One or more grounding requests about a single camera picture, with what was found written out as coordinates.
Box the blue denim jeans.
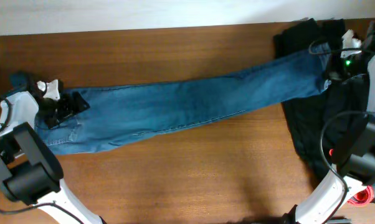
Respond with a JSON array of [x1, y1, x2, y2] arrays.
[[35, 44, 330, 155]]

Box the black folded garment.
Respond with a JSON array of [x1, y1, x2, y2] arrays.
[[273, 19, 369, 182]]

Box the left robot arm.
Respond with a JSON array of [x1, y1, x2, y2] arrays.
[[0, 72, 104, 224]]

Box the red and grey cloth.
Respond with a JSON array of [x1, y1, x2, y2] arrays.
[[321, 155, 375, 210]]

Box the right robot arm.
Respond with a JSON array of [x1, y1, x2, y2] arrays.
[[273, 19, 375, 223]]

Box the black right camera cable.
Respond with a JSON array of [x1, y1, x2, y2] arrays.
[[308, 37, 375, 224]]

